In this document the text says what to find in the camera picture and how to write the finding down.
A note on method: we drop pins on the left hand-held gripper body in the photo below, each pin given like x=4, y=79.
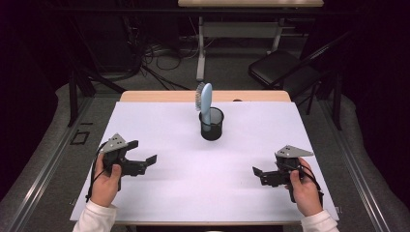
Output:
x=127, y=164

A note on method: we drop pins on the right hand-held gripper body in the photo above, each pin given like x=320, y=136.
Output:
x=280, y=174

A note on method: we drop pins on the black mesh pen holder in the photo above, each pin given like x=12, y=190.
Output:
x=211, y=132

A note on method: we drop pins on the light blue hairbrush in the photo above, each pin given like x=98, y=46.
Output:
x=205, y=100

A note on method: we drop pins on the person's left hand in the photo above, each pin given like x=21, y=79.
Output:
x=104, y=185

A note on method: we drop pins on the person's right hand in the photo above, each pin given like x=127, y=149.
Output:
x=304, y=193

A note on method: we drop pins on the white table mat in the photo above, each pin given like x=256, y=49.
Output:
x=199, y=183

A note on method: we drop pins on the black metal stand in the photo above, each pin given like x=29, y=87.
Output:
x=337, y=100
x=82, y=80

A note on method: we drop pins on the black folding chair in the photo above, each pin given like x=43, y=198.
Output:
x=280, y=69

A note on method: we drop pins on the metal floor rail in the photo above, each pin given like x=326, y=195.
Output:
x=357, y=174
x=42, y=174

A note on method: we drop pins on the white metal frame desk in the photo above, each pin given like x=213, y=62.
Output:
x=238, y=29

